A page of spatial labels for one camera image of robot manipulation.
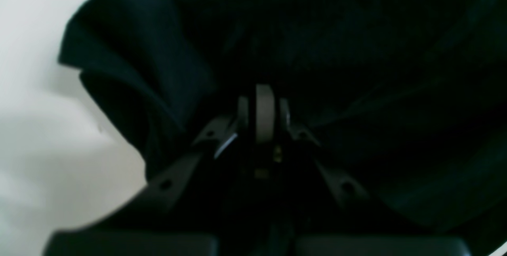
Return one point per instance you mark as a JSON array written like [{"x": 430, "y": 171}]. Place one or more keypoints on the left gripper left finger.
[{"x": 134, "y": 230}]

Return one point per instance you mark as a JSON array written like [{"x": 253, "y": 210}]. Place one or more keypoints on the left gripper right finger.
[{"x": 334, "y": 215}]

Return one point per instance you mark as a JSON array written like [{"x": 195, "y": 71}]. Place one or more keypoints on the black T-shirt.
[{"x": 409, "y": 94}]

